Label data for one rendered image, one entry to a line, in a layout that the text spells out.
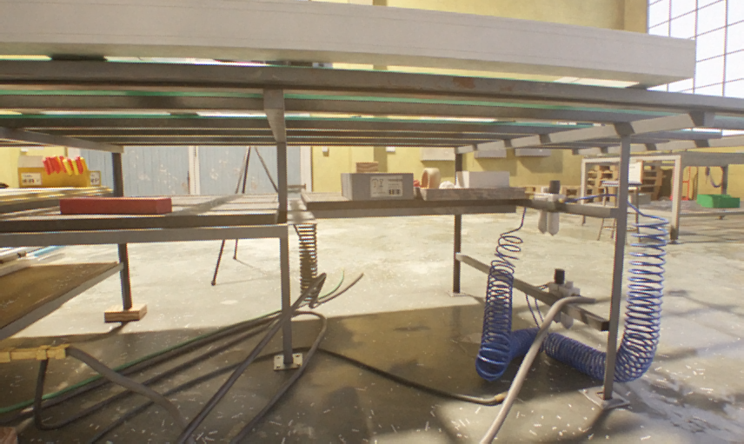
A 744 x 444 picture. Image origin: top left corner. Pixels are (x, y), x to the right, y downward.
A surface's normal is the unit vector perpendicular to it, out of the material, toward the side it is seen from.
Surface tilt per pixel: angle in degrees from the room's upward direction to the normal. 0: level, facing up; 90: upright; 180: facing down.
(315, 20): 90
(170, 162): 90
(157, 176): 90
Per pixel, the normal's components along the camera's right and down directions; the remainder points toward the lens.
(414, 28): 0.19, 0.10
